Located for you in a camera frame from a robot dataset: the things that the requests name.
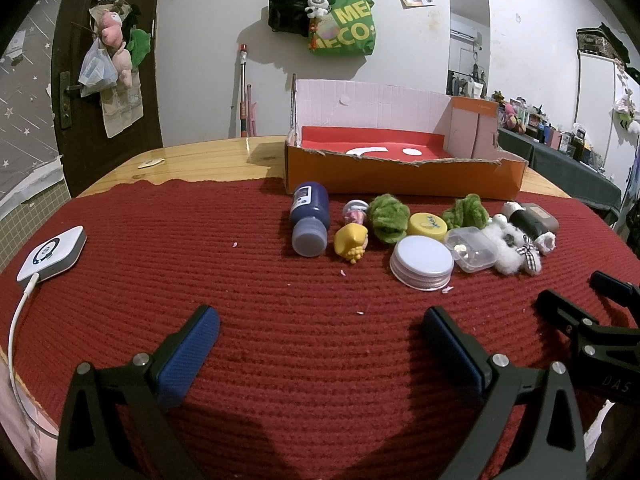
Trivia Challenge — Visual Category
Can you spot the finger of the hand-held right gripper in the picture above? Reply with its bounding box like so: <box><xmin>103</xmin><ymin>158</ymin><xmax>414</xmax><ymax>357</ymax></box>
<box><xmin>590</xmin><ymin>271</ymin><xmax>640</xmax><ymax>307</ymax></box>
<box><xmin>536</xmin><ymin>288</ymin><xmax>640</xmax><ymax>348</ymax></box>

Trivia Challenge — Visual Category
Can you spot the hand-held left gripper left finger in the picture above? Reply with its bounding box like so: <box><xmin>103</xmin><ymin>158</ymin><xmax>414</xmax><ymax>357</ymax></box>
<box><xmin>56</xmin><ymin>304</ymin><xmax>222</xmax><ymax>480</ymax></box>

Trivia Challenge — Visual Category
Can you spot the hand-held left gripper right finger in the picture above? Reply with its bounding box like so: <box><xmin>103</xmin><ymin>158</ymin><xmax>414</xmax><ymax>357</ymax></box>
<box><xmin>420</xmin><ymin>306</ymin><xmax>587</xmax><ymax>480</ymax></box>

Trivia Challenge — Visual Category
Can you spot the white plush with checked bow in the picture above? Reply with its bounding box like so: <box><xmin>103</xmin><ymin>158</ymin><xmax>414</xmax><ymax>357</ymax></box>
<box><xmin>482</xmin><ymin>214</ymin><xmax>543</xmax><ymax>277</ymax></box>

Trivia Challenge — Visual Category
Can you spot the black and white plush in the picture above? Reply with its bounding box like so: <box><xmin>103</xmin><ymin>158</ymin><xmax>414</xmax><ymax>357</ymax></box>
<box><xmin>501</xmin><ymin>201</ymin><xmax>557</xmax><ymax>256</ymax></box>

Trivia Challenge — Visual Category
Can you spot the white round lid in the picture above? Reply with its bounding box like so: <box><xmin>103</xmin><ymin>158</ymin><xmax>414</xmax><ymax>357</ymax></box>
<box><xmin>390</xmin><ymin>236</ymin><xmax>455</xmax><ymax>291</ymax></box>

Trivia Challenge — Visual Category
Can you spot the brown oval case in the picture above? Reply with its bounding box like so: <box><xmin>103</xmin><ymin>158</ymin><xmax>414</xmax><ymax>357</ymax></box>
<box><xmin>520</xmin><ymin>203</ymin><xmax>559</xmax><ymax>233</ymax></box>

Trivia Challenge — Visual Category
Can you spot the small clear plastic box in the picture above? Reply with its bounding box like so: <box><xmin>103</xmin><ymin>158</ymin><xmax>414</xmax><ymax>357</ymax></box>
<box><xmin>444</xmin><ymin>226</ymin><xmax>497</xmax><ymax>274</ymax></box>

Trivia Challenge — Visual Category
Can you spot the yellow plastic lid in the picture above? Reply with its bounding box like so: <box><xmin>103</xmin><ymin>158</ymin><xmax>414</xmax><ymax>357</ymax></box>
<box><xmin>407</xmin><ymin>212</ymin><xmax>449</xmax><ymax>239</ymax></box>

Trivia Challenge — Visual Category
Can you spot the green fuzzy plush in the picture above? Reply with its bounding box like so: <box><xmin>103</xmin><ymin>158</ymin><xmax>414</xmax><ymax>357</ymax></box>
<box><xmin>441</xmin><ymin>193</ymin><xmax>490</xmax><ymax>231</ymax></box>
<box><xmin>368</xmin><ymin>194</ymin><xmax>411</xmax><ymax>246</ymax></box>

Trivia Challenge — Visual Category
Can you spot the yellow toy figure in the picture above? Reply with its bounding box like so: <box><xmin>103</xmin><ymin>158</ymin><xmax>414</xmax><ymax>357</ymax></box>
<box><xmin>334</xmin><ymin>224</ymin><xmax>370</xmax><ymax>265</ymax></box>

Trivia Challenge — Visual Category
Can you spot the small pink globe toy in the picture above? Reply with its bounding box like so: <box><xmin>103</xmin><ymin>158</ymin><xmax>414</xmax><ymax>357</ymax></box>
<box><xmin>343</xmin><ymin>200</ymin><xmax>371</xmax><ymax>226</ymax></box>

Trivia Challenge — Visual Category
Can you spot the orange cardboard box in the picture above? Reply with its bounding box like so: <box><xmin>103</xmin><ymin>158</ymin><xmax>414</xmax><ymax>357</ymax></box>
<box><xmin>285</xmin><ymin>74</ymin><xmax>529</xmax><ymax>200</ymax></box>

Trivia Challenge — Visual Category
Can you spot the blue paint bottle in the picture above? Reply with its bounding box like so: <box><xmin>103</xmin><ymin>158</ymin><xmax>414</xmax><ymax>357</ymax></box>
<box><xmin>290</xmin><ymin>183</ymin><xmax>331</xmax><ymax>258</ymax></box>

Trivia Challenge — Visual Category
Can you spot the red knitted mat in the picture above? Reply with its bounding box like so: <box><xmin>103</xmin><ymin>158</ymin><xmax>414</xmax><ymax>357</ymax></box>
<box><xmin>0</xmin><ymin>177</ymin><xmax>640</xmax><ymax>480</ymax></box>

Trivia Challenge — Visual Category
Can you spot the side table with dark cloth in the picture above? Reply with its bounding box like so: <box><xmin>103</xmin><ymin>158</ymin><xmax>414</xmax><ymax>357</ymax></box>
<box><xmin>497</xmin><ymin>127</ymin><xmax>623</xmax><ymax>221</ymax></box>

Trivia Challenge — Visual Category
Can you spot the row of small bottles and boxes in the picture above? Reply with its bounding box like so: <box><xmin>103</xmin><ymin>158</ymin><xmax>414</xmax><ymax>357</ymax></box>
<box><xmin>492</xmin><ymin>90</ymin><xmax>608</xmax><ymax>163</ymax></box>

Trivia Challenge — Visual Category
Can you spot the white square device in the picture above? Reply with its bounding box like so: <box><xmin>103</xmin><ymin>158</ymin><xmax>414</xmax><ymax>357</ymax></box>
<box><xmin>16</xmin><ymin>225</ymin><xmax>87</xmax><ymax>288</ymax></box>

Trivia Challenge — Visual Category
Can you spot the hanging flower plush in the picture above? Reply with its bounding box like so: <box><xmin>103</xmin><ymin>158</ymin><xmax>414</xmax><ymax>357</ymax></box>
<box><xmin>612</xmin><ymin>67</ymin><xmax>640</xmax><ymax>136</ymax></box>

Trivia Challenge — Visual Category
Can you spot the white wardrobe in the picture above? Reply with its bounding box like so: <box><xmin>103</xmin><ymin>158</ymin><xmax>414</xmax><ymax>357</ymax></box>
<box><xmin>575</xmin><ymin>50</ymin><xmax>640</xmax><ymax>181</ymax></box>

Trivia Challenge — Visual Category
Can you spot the dark brown door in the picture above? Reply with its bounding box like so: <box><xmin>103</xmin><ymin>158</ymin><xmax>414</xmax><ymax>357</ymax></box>
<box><xmin>50</xmin><ymin>0</ymin><xmax>166</xmax><ymax>198</ymax></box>

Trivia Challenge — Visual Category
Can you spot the dark bag on wardrobe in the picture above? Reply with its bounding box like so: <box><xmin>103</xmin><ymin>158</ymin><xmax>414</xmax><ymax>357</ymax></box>
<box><xmin>576</xmin><ymin>24</ymin><xmax>632</xmax><ymax>63</ymax></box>

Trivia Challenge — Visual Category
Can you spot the beige hanging organizer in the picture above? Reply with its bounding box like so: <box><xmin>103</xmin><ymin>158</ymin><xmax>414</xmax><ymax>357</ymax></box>
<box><xmin>89</xmin><ymin>2</ymin><xmax>146</xmax><ymax>138</ymax></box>

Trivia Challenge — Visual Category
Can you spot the translucent plastic bag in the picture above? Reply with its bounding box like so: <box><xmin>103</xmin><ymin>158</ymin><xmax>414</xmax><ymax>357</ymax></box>
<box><xmin>77</xmin><ymin>40</ymin><xmax>121</xmax><ymax>98</ymax></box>

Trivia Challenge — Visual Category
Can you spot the green leaf plush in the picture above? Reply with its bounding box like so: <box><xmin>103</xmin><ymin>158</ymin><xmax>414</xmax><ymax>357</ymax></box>
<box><xmin>125</xmin><ymin>27</ymin><xmax>152</xmax><ymax>68</ymax></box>

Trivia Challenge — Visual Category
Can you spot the pink plush toy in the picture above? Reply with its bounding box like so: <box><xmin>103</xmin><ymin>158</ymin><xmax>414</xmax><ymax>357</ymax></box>
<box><xmin>97</xmin><ymin>10</ymin><xmax>135</xmax><ymax>86</ymax></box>

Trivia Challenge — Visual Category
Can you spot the green tote bag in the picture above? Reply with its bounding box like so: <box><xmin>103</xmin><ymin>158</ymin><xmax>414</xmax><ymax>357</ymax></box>
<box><xmin>307</xmin><ymin>0</ymin><xmax>377</xmax><ymax>57</ymax></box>

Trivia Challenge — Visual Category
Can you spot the black backpack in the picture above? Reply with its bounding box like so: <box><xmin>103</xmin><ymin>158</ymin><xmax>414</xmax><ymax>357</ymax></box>
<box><xmin>267</xmin><ymin>0</ymin><xmax>326</xmax><ymax>38</ymax></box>

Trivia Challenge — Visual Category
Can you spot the white cable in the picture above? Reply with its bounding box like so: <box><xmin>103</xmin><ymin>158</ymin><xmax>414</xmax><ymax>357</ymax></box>
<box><xmin>7</xmin><ymin>274</ymin><xmax>61</xmax><ymax>436</ymax></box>

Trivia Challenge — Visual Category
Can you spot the mop handle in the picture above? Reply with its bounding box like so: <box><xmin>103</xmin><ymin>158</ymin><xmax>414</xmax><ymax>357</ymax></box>
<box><xmin>237</xmin><ymin>44</ymin><xmax>251</xmax><ymax>138</ymax></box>

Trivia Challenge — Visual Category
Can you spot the door handle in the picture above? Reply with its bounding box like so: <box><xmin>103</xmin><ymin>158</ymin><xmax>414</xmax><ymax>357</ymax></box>
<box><xmin>59</xmin><ymin>71</ymin><xmax>83</xmax><ymax>131</ymax></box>

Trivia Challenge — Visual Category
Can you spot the wall mirror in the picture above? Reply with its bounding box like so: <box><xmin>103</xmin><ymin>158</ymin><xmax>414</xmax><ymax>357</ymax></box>
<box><xmin>446</xmin><ymin>0</ymin><xmax>491</xmax><ymax>98</ymax></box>

